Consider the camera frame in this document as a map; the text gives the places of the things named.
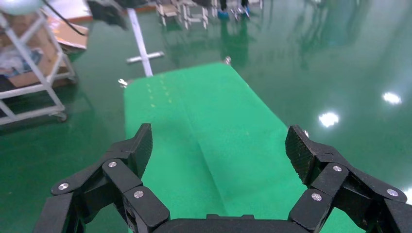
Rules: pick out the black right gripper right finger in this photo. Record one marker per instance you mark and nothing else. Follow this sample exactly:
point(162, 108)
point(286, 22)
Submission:
point(338, 189)

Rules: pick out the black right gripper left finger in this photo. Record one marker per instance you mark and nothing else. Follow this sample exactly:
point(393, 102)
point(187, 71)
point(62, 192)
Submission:
point(119, 183)

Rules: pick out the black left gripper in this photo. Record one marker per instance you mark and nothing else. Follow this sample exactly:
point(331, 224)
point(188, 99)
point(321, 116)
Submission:
point(108, 13)

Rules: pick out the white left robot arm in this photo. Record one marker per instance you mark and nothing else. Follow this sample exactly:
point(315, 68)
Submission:
point(19, 5)

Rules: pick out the cardboard box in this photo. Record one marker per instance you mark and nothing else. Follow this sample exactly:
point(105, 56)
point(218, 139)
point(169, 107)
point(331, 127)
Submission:
point(69, 33)

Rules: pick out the white pole stand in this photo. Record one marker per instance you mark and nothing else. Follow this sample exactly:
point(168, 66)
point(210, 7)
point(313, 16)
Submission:
point(141, 48)

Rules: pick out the silver binder clip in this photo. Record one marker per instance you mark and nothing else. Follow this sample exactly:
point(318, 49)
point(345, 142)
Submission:
point(228, 60)
point(122, 82)

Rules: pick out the white metal cart rack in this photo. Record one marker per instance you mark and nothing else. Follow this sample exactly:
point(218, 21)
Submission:
point(42, 86)

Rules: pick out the green tablecloth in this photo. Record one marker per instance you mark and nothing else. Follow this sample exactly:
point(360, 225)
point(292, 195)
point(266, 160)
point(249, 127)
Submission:
point(209, 128)

